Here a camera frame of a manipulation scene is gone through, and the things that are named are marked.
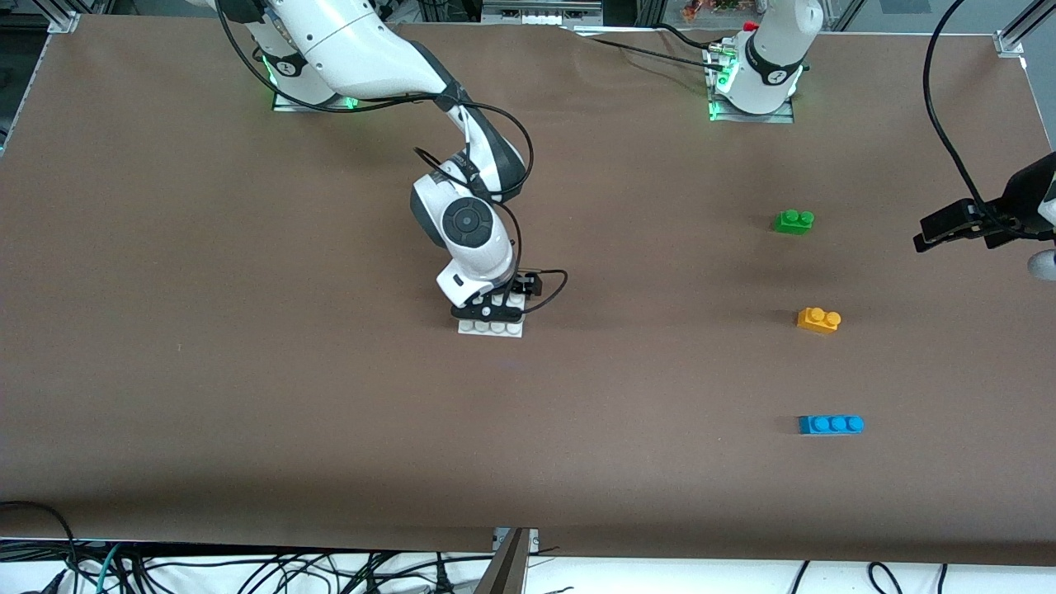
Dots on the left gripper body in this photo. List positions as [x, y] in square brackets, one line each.
[1020, 200]

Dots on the white studded base plate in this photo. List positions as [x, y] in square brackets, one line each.
[491, 329]

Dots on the yellow two-stud block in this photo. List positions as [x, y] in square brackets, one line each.
[818, 322]

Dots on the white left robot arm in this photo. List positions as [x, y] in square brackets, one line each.
[771, 49]

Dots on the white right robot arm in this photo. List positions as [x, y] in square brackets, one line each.
[355, 41]

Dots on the green two-stud block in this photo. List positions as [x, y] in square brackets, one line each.
[794, 223]

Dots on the blue three-stud block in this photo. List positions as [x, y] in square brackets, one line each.
[829, 425]

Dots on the brown table cover sheet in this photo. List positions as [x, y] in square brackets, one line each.
[528, 429]

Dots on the grey metal rack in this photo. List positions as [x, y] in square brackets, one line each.
[540, 12]

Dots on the aluminium table edge rail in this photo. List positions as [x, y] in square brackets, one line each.
[23, 111]
[1038, 99]

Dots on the aluminium frame corner profile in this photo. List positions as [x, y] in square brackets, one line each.
[64, 18]
[1019, 33]

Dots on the aluminium table bracket post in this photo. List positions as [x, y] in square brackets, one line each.
[513, 569]

